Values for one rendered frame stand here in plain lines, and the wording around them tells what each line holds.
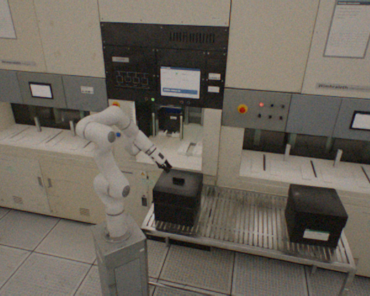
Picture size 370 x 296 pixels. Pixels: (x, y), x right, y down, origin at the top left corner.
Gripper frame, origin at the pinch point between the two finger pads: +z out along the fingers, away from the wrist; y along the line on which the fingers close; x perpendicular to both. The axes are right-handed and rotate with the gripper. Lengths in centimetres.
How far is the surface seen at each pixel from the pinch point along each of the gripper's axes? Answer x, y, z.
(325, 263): -47, -21, 96
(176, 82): -29, 39, -36
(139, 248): 36, -33, 23
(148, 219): 31.4, -14.3, 17.7
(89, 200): 116, 37, -10
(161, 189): 7.5, -11.3, 5.7
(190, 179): -3.9, 4.5, 17.0
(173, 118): 18, 90, -12
